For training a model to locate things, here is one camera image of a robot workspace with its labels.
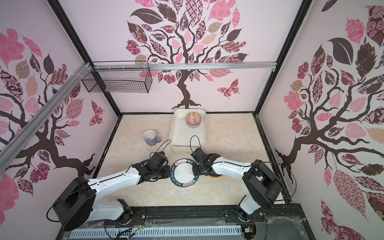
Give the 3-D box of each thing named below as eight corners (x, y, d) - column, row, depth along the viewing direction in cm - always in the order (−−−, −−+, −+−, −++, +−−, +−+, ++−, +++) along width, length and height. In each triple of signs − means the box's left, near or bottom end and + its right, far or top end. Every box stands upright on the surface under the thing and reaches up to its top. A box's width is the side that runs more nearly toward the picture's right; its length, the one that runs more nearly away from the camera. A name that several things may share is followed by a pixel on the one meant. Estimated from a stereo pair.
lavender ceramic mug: (144, 145, 102) (141, 139, 96) (147, 136, 108) (144, 129, 102) (160, 145, 102) (158, 139, 96) (162, 136, 108) (160, 129, 102)
